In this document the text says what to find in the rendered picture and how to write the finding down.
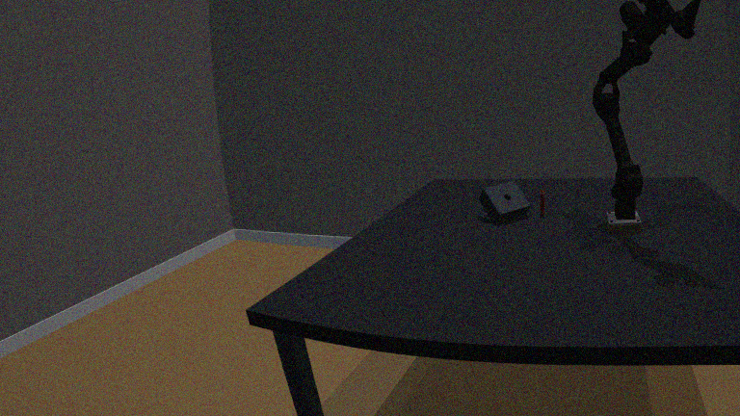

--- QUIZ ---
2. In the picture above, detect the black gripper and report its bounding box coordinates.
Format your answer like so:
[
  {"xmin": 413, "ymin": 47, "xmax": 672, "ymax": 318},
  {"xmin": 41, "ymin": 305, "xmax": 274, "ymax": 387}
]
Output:
[{"xmin": 644, "ymin": 0, "xmax": 700, "ymax": 39}]

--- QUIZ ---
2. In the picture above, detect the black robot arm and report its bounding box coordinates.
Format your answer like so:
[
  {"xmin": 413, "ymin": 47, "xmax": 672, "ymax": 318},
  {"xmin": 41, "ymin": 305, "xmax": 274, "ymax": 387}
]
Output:
[{"xmin": 593, "ymin": 0, "xmax": 666, "ymax": 220}]

